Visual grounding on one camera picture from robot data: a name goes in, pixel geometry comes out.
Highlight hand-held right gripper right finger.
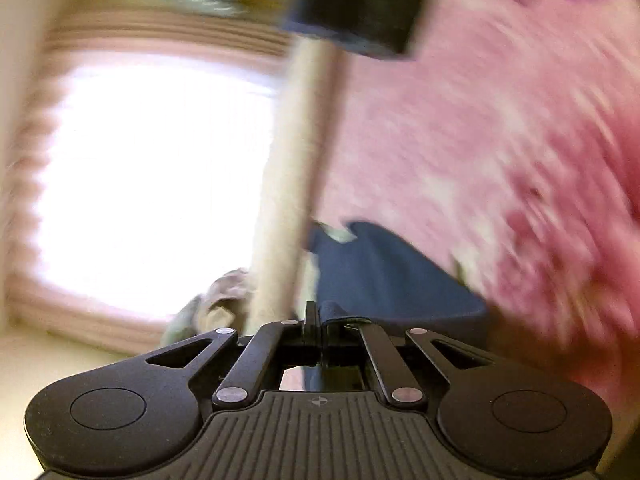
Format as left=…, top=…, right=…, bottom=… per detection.
left=322, top=318, right=497, bottom=407

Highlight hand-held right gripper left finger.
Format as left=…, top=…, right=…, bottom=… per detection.
left=142, top=301, right=322, bottom=409

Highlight navy blue pants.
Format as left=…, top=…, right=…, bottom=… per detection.
left=304, top=220, right=490, bottom=392

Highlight pile of grey beige clothes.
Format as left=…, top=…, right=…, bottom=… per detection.
left=162, top=268, right=258, bottom=348

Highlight beige blanket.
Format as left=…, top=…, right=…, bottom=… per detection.
left=247, top=35, right=351, bottom=336

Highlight pink floral blanket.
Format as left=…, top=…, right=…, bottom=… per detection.
left=312, top=0, right=640, bottom=411

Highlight pink window curtain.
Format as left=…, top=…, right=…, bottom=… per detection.
left=0, top=7, right=296, bottom=341

